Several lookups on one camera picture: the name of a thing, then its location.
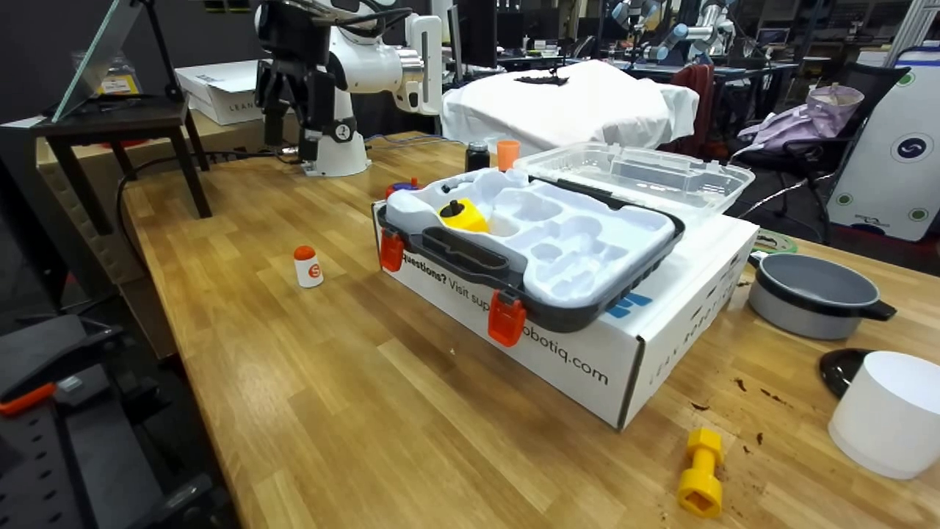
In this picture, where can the grey pot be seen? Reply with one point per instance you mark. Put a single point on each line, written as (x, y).
(814, 297)

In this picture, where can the white cloth pile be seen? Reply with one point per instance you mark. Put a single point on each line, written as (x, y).
(585, 100)

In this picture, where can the black round lid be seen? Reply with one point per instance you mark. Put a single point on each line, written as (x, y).
(839, 369)

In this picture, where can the purple cloth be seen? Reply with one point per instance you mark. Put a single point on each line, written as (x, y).
(821, 115)

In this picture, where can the white flat boxes stack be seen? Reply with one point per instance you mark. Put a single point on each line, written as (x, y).
(225, 91)

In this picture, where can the yellow toy in case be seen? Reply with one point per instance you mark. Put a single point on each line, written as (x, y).
(463, 216)

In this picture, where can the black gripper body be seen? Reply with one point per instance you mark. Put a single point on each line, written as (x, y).
(291, 69)

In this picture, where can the white orange-capped seasoning bottle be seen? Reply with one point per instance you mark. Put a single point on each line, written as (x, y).
(306, 265)

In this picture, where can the black side table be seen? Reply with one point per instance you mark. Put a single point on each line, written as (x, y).
(122, 122)

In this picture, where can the red blue toy bowl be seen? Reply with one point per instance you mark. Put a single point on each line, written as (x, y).
(401, 187)

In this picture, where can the white cardboard box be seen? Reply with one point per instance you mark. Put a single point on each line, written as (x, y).
(626, 353)

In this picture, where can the black cylinder can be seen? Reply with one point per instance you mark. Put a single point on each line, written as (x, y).
(476, 157)

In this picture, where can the white plastic pitcher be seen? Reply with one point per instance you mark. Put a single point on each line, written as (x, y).
(887, 419)

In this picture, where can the grey plastic tool case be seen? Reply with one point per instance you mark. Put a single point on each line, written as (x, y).
(641, 201)

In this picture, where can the yellow toy dumbbell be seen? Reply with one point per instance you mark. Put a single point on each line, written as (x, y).
(701, 489)

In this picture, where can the orange plastic cup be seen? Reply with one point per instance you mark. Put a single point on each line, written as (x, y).
(507, 153)

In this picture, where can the white machine housing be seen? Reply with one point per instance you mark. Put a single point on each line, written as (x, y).
(890, 179)

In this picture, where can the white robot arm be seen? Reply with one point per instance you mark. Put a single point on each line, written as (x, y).
(378, 47)

